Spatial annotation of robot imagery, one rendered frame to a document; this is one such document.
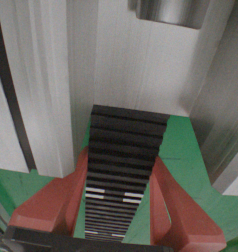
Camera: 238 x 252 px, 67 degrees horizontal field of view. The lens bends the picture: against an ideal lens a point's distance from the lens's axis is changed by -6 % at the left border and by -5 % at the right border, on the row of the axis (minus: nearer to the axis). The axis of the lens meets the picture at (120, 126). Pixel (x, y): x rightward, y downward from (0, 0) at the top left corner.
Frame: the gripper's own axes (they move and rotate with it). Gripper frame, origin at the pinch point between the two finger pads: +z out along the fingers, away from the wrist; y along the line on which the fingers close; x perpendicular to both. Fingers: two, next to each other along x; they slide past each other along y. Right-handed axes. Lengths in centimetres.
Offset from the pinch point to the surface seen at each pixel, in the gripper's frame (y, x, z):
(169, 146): -4.3, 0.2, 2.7
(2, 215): 16.7, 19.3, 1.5
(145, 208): -4.6, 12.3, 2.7
